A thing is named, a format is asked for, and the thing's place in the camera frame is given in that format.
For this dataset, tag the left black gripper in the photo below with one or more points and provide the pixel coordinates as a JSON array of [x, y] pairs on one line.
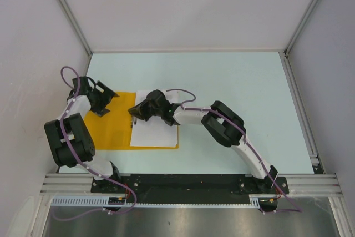
[[106, 96]]

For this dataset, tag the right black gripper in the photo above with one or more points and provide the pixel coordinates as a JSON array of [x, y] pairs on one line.
[[140, 111]]

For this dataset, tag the orange plastic folder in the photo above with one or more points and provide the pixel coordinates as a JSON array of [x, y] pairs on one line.
[[112, 131]]

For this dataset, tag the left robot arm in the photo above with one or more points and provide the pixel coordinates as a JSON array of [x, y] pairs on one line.
[[69, 139]]

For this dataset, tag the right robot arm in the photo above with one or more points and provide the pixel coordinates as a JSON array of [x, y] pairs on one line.
[[223, 124]]

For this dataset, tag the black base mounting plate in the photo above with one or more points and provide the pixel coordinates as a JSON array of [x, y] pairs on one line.
[[214, 189]]

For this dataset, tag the left aluminium corner post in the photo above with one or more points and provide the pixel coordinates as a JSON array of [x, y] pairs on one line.
[[75, 25]]

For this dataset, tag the aluminium corner post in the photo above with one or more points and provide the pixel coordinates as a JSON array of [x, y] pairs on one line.
[[300, 27], [75, 25]]

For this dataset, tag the right aluminium corner post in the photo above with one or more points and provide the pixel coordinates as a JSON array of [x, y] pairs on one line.
[[300, 27]]

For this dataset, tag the aluminium frame rail front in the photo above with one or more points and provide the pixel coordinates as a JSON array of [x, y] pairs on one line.
[[300, 185]]

